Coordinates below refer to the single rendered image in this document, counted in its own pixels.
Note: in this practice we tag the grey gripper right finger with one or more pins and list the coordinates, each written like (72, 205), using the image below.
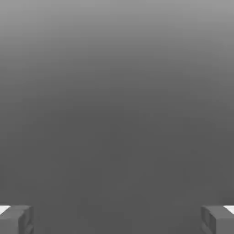
(219, 219)

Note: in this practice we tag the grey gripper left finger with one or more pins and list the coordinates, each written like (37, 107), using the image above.
(14, 219)

